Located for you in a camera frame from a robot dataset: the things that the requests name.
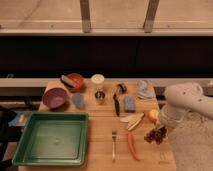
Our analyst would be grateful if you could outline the peeled banana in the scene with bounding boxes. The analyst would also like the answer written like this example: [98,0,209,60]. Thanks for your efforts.
[120,113,145,131]

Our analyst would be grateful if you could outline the black object at left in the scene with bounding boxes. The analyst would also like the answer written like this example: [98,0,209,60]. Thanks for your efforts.
[0,106,21,171]

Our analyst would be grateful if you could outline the right metal post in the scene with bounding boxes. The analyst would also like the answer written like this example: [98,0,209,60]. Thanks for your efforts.
[143,0,160,33]

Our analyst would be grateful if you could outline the yellow orange fruit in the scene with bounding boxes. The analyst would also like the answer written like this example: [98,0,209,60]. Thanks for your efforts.
[148,109,159,123]

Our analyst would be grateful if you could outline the purple bowl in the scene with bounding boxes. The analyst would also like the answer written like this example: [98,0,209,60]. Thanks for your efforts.
[42,88,68,109]

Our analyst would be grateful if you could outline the small metal cup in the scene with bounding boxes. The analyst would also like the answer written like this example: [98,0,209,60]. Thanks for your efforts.
[95,91,105,105]

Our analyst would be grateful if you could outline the orange carrot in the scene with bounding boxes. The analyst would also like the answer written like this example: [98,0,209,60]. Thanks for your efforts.
[127,132,140,161]

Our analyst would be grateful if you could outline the crumpled light blue cloth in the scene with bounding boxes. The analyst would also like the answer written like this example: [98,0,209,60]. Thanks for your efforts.
[137,80,155,99]

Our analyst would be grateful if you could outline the green plastic tray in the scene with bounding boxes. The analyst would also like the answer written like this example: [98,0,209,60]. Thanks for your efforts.
[12,112,89,167]

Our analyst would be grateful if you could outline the blue sponge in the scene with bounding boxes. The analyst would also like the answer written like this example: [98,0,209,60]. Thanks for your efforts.
[124,96,135,112]

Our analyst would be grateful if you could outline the grey sponge block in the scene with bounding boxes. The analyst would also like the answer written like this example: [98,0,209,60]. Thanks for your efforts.
[61,75,77,88]

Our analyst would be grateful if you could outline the blue heart-shaped object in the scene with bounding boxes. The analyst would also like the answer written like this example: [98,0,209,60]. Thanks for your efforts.
[72,93,84,109]

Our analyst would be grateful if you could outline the metal post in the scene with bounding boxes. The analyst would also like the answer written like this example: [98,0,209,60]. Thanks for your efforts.
[143,0,160,33]
[80,0,91,33]

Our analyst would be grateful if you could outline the silver fork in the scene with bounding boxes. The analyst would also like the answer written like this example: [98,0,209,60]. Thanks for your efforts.
[112,130,117,162]

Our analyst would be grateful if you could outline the white cup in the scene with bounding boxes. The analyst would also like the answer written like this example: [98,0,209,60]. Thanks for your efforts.
[91,74,105,89]

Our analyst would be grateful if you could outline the left metal post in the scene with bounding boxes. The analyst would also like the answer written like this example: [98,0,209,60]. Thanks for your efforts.
[80,0,91,33]

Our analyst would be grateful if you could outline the orange bowl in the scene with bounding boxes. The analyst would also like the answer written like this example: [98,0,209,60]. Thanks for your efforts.
[67,73,84,92]

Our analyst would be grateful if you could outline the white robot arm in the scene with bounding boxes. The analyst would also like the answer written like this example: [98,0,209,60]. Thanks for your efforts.
[158,82,213,128]

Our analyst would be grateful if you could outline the dark red grape bunch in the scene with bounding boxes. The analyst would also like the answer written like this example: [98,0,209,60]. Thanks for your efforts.
[144,127,167,144]

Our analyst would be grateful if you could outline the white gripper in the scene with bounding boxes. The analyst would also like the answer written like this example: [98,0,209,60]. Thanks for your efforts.
[159,104,184,128]

